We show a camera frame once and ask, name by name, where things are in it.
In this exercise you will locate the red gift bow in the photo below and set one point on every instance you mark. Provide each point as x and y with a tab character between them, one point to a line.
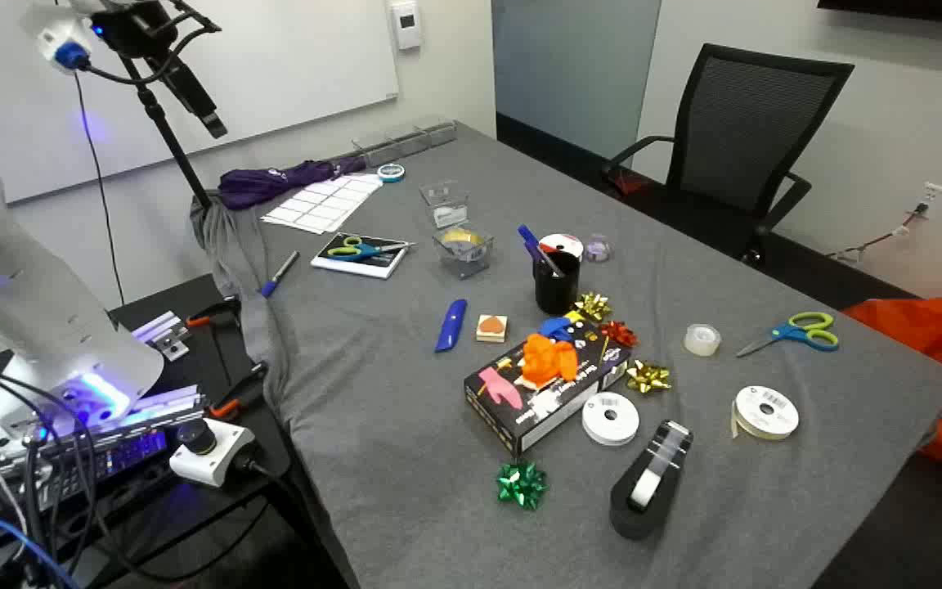
620	334

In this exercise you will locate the blue marker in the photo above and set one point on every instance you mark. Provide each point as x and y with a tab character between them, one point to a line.
530	243

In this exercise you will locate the book with scissors cover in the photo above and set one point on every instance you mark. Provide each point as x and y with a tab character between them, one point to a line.
367	263

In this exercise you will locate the white wall thermostat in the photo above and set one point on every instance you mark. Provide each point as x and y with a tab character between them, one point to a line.
408	21

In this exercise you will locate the small clear cup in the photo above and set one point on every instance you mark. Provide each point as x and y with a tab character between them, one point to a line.
596	249

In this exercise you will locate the white ribbon roll gold edge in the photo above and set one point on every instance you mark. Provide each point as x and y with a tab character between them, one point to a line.
765	412

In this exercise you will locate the orange gift bow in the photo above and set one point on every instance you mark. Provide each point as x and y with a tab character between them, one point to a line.
547	360

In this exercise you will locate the black wall television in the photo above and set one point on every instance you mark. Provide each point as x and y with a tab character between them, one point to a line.
908	8

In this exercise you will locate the black office chair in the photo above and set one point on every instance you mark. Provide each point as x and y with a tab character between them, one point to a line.
751	126

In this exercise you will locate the blue gift bow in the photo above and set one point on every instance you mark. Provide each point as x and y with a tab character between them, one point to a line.
556	327

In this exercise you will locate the red white round tape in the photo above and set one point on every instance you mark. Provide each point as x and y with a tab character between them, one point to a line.
567	243

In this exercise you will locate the white whiteboard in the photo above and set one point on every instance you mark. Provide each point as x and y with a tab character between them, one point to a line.
276	66

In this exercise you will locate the black orange clamp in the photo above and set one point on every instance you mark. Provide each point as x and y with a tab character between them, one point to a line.
237	393
214	315

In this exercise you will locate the purple cloth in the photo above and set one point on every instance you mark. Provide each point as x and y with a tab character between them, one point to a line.
262	183

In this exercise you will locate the grey table cloth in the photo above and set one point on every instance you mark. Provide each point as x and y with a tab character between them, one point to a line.
408	412

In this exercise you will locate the black mug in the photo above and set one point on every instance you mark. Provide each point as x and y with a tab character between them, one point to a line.
554	294

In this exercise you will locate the blue capped pen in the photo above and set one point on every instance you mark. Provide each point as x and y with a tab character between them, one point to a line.
279	275

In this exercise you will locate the sticky note block orange heart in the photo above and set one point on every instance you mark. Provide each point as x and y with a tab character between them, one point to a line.
493	327

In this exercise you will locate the white power adapter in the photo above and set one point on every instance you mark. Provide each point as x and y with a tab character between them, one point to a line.
210	454

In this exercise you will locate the black tape dispenser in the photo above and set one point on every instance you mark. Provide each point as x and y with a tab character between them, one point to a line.
637	513

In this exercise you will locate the clear tape roll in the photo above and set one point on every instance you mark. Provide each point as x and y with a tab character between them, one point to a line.
700	342

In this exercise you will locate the clear box with white item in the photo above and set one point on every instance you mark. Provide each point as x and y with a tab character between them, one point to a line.
446	206

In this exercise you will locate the green gift bow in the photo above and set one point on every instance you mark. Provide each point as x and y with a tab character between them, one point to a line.
520	486

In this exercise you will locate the blue utility knife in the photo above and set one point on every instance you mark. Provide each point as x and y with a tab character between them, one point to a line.
453	325

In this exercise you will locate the black robot cart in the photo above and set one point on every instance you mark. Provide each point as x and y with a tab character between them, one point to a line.
165	535

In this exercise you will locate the silver metal bracket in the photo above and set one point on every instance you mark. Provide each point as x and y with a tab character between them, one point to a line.
162	332

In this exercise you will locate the blue tape roll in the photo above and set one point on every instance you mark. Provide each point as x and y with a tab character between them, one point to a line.
389	171

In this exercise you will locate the white wall outlet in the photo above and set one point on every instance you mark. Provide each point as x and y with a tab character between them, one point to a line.
937	199

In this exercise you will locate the black tripod stand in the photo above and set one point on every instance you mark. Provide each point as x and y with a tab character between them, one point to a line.
172	135

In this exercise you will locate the green blue scissors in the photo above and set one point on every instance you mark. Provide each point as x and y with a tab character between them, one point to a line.
808	332

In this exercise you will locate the plain white ribbon roll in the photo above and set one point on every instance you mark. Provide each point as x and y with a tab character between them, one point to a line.
610	420

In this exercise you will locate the black gift box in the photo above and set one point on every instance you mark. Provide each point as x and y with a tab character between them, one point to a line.
515	420

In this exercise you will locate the gold gift bow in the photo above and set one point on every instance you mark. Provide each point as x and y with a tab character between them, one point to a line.
650	378
594	306

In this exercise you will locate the black camera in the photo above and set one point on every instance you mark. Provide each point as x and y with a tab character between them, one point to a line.
165	54

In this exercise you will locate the white ice cube tray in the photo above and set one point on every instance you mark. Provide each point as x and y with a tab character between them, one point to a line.
324	203

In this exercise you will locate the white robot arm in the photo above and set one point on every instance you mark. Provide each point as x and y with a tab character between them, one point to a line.
25	297

